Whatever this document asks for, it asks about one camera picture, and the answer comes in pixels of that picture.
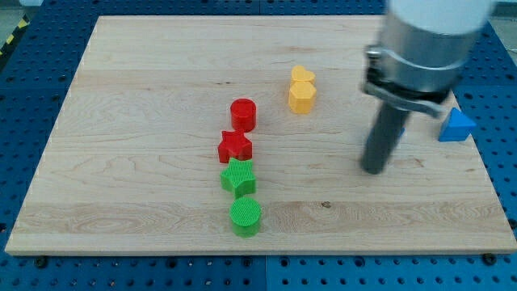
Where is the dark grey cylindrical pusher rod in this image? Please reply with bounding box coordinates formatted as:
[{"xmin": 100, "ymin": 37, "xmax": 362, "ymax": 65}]
[{"xmin": 360, "ymin": 103, "xmax": 410, "ymax": 175}]

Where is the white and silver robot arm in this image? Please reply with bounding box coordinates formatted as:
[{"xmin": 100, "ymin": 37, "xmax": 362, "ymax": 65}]
[{"xmin": 360, "ymin": 0, "xmax": 496, "ymax": 175}]

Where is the yellow hexagon block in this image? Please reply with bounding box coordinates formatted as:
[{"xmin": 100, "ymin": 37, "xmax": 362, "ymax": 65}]
[{"xmin": 288, "ymin": 82, "xmax": 317, "ymax": 114}]

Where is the blue triangular prism block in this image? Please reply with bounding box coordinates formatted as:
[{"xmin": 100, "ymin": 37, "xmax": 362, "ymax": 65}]
[{"xmin": 438, "ymin": 108, "xmax": 477, "ymax": 142}]

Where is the yellow heart block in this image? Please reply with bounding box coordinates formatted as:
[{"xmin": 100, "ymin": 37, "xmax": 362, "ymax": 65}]
[{"xmin": 290, "ymin": 65, "xmax": 316, "ymax": 86}]

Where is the red cylinder block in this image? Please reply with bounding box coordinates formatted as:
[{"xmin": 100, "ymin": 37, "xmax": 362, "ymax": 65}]
[{"xmin": 230, "ymin": 98, "xmax": 257, "ymax": 133}]

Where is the red star block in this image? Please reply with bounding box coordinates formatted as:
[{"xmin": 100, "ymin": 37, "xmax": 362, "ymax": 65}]
[{"xmin": 217, "ymin": 129, "xmax": 253, "ymax": 163}]

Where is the green star block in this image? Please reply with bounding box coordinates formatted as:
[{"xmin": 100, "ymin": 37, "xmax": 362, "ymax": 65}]
[{"xmin": 220, "ymin": 158, "xmax": 256, "ymax": 199}]

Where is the green cylinder block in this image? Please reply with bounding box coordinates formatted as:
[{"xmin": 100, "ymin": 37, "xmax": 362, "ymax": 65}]
[{"xmin": 229, "ymin": 197, "xmax": 262, "ymax": 238}]

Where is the light wooden board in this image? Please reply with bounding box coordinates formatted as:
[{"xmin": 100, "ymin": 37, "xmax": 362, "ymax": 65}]
[{"xmin": 6, "ymin": 16, "xmax": 516, "ymax": 255}]

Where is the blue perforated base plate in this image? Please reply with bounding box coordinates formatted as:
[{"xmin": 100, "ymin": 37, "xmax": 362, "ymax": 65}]
[{"xmin": 1, "ymin": 0, "xmax": 516, "ymax": 290}]

